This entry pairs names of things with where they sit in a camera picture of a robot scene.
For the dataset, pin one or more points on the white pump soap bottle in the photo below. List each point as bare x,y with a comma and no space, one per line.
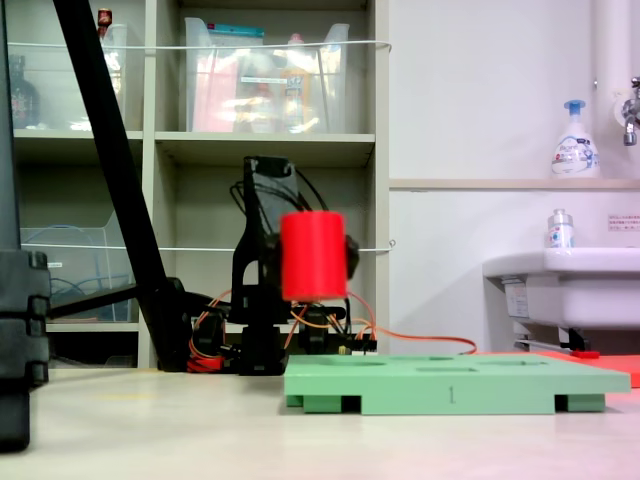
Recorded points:
575,150

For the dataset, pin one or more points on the red cylinder block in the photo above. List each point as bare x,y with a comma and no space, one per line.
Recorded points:
314,255

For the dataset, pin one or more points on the dark grey upright panel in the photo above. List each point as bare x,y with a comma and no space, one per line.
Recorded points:
7,150

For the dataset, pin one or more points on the dark round bottle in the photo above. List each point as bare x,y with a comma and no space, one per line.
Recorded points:
22,102

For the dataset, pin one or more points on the circuit board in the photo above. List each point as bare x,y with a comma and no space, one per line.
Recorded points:
362,346

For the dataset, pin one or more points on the beige shelf unit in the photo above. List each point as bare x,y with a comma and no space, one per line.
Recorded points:
265,145

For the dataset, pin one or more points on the metal faucet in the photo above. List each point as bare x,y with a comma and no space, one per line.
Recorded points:
630,120

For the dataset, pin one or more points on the white sink sticker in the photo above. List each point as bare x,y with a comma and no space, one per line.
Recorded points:
517,300

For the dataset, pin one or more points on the small red flat piece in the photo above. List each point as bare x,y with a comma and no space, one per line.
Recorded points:
586,354

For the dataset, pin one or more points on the large clear plastic bin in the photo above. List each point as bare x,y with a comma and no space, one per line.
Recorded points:
330,90

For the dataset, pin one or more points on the clear file tray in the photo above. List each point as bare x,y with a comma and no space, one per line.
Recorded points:
75,260

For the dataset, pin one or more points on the orange spray bottle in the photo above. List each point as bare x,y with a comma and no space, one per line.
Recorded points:
296,90

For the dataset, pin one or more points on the notched black stack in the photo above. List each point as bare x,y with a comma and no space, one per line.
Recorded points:
20,320

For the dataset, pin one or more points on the black tripod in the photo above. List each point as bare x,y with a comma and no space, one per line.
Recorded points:
107,140

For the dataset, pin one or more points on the blue-topped refill pouch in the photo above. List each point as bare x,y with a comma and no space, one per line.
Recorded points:
235,35

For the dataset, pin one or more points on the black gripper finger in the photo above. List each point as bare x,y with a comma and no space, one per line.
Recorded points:
352,257
276,265

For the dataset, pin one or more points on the green shape-hole board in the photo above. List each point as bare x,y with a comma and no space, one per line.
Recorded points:
450,382

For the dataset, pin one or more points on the white sink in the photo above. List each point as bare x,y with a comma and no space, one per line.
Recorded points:
580,290

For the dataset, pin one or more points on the brown bottle red cap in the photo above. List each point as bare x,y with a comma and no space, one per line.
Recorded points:
104,20

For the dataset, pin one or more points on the small clear sanitizer bottle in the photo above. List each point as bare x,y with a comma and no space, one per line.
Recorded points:
560,232

